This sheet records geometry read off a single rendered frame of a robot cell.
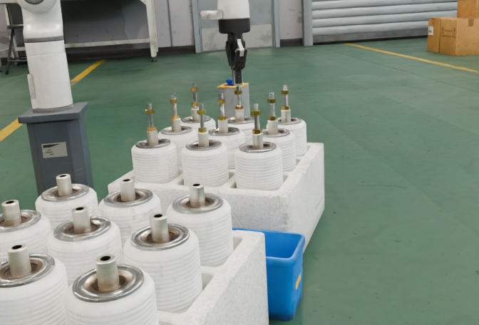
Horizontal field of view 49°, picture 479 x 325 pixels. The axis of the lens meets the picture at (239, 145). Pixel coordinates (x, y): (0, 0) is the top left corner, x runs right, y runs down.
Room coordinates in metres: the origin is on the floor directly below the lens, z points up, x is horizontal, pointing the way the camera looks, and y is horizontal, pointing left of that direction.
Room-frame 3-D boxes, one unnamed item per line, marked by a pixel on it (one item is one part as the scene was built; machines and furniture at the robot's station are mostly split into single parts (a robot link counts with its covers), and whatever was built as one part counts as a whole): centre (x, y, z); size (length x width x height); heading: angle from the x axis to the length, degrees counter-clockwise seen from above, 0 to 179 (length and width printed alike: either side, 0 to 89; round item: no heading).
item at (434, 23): (4.95, -1.98, 0.15); 0.30 x 0.24 x 0.30; 95
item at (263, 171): (1.03, -0.04, 0.16); 0.10 x 0.10 x 0.18
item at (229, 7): (1.29, 0.01, 0.53); 0.11 x 0.09 x 0.06; 103
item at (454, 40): (4.63, -1.96, 0.15); 0.30 x 0.24 x 0.30; 5
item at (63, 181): (0.82, 0.29, 0.26); 0.02 x 0.02 x 0.03
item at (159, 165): (1.11, 0.19, 0.16); 0.10 x 0.10 x 0.18
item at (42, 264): (0.56, 0.26, 0.25); 0.08 x 0.08 x 0.01
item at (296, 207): (1.18, 0.03, 0.09); 0.39 x 0.39 x 0.18; 70
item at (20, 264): (0.56, 0.26, 0.26); 0.02 x 0.02 x 0.03
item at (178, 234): (0.63, 0.11, 0.25); 0.08 x 0.08 x 0.01
